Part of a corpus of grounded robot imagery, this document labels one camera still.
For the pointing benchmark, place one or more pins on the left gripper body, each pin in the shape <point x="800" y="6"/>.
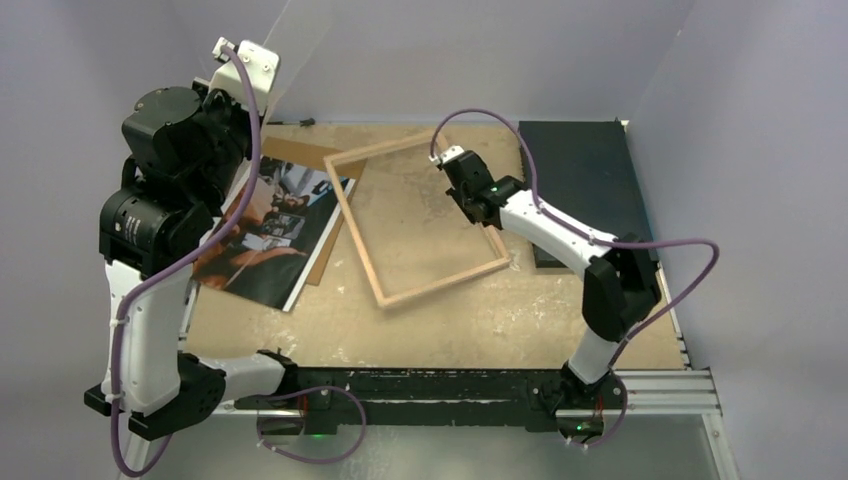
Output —
<point x="232" y="125"/>

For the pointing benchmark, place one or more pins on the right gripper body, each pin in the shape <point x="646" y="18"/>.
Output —
<point x="463" y="202"/>

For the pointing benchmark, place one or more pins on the picture frame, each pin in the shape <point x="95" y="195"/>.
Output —
<point x="334" y="162"/>

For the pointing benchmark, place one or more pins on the brown backing board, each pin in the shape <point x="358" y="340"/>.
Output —
<point x="311" y="152"/>

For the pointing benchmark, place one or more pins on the printed photo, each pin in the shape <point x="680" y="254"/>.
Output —
<point x="226" y="262"/>

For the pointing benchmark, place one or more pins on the clear acrylic sheet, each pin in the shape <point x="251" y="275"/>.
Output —
<point x="295" y="35"/>

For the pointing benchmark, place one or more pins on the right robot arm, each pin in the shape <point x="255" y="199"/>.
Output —
<point x="620" y="288"/>

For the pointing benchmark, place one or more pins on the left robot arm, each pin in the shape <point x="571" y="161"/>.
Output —
<point x="147" y="248"/>

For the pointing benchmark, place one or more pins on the black foam mat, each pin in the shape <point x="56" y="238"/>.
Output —
<point x="586" y="171"/>

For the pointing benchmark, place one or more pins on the black mounting plate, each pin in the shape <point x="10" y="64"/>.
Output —
<point x="536" y="400"/>

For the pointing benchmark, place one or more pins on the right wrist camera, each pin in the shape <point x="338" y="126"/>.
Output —
<point x="446" y="156"/>

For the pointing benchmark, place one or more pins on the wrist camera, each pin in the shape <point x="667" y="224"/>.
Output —
<point x="446" y="156"/>
<point x="260" y="64"/>

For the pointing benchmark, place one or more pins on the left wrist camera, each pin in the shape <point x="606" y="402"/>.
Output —
<point x="260" y="64"/>

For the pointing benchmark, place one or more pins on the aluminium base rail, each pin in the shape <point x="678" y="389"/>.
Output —
<point x="662" y="391"/>

